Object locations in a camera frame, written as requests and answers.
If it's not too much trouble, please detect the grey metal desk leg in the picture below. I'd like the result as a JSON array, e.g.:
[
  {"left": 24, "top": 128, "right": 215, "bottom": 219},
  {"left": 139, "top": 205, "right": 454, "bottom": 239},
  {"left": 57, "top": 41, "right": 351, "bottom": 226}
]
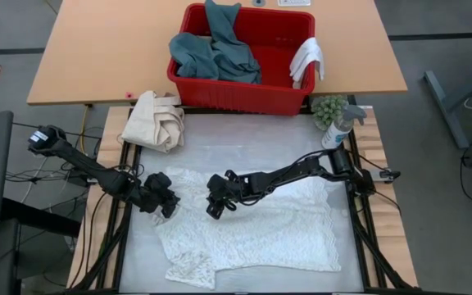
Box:
[{"left": 423, "top": 70, "right": 472, "bottom": 151}]

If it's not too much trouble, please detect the cream canvas tote bag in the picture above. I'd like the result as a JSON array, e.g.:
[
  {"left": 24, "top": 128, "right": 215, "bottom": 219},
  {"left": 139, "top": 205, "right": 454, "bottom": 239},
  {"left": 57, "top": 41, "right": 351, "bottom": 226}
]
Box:
[{"left": 120, "top": 90, "right": 186, "bottom": 154}]

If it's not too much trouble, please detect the small white cloth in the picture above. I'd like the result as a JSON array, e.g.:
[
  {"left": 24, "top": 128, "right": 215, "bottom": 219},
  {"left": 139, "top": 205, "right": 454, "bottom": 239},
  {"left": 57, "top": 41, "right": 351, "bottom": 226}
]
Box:
[{"left": 288, "top": 36, "right": 325, "bottom": 90}]

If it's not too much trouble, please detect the black aluminium table frame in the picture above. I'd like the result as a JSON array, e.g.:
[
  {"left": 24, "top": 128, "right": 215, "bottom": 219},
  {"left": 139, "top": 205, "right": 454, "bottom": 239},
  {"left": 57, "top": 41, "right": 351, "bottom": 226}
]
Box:
[{"left": 71, "top": 106, "right": 417, "bottom": 295}]

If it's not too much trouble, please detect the teal grey garment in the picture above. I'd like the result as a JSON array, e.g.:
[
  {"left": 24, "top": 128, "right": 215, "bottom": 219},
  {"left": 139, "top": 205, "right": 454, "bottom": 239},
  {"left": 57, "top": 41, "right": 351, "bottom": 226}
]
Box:
[{"left": 168, "top": 0, "right": 262, "bottom": 85}]

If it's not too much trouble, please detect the white spray bottle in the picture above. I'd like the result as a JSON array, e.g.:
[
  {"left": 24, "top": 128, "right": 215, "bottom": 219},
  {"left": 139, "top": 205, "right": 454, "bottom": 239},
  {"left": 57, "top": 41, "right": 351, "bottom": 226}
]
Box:
[{"left": 321, "top": 104, "right": 367, "bottom": 150}]

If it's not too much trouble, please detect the red plastic laundry bin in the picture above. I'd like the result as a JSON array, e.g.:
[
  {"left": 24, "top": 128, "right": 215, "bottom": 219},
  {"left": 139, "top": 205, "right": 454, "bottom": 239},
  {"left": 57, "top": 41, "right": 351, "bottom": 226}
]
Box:
[{"left": 166, "top": 2, "right": 317, "bottom": 117}]

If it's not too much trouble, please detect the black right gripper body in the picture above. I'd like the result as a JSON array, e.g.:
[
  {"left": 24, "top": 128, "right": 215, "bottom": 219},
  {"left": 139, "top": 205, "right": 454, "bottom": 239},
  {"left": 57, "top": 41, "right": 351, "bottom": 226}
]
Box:
[{"left": 206, "top": 170, "right": 261, "bottom": 208}]

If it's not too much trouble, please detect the white lace shirt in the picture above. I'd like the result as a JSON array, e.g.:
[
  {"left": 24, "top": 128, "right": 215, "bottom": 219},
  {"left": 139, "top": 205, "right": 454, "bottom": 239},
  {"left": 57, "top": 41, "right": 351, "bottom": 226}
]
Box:
[{"left": 152, "top": 166, "right": 343, "bottom": 291}]

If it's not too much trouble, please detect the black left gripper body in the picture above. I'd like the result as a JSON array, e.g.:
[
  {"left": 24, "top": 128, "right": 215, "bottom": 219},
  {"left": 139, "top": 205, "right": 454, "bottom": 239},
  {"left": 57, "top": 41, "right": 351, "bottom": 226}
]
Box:
[{"left": 139, "top": 171, "right": 176, "bottom": 213}]

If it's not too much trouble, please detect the yellow cable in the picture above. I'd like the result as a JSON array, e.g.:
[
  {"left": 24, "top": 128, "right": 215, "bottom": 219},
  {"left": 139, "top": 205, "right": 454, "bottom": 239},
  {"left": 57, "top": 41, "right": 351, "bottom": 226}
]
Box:
[{"left": 79, "top": 104, "right": 90, "bottom": 156}]

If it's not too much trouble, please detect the large light wooden desk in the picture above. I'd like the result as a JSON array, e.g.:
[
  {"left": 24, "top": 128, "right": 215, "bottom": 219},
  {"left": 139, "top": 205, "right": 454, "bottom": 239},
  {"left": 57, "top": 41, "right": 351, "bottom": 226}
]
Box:
[{"left": 26, "top": 0, "right": 408, "bottom": 106}]

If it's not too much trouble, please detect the small potted green plant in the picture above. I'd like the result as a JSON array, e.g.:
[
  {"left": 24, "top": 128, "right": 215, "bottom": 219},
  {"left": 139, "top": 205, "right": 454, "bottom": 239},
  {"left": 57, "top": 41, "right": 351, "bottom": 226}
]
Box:
[{"left": 311, "top": 94, "right": 349, "bottom": 131}]

